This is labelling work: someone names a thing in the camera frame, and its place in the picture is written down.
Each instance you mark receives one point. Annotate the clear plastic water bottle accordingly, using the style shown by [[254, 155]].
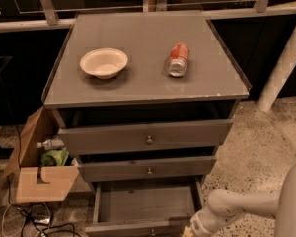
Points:
[[51, 144]]

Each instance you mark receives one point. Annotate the green plastic bag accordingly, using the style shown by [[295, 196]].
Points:
[[56, 157]]

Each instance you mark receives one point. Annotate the white diagonal pole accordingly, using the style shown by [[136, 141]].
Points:
[[279, 75]]

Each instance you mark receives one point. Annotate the grey middle drawer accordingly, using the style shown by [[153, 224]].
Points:
[[145, 169]]

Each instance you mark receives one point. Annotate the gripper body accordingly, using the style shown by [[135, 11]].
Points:
[[197, 224]]

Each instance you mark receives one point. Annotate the grey bottom drawer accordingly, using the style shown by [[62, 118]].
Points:
[[145, 208]]

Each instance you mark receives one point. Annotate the white paper bowl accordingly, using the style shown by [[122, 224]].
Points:
[[104, 63]]

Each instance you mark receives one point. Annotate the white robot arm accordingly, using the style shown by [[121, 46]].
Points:
[[224, 207]]

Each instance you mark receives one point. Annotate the brown cardboard box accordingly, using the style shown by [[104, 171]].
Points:
[[37, 183]]

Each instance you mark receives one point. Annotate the grey drawer cabinet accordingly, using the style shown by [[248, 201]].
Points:
[[143, 92]]

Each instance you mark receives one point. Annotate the grey drawer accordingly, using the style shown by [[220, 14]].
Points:
[[145, 169], [145, 208], [145, 137]]

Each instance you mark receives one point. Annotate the red labelled plastic bottle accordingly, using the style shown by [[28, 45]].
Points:
[[178, 60]]

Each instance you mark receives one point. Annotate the grey top drawer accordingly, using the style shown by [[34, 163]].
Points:
[[145, 137]]

